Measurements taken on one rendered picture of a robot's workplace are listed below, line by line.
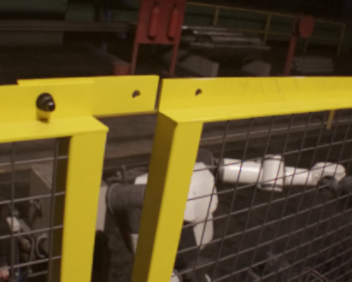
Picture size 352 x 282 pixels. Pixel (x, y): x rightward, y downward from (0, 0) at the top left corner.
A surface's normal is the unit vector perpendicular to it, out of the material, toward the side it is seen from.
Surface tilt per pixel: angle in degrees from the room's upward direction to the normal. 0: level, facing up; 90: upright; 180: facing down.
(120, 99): 90
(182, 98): 90
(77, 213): 90
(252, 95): 90
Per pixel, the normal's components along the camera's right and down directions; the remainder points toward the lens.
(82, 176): 0.58, 0.36
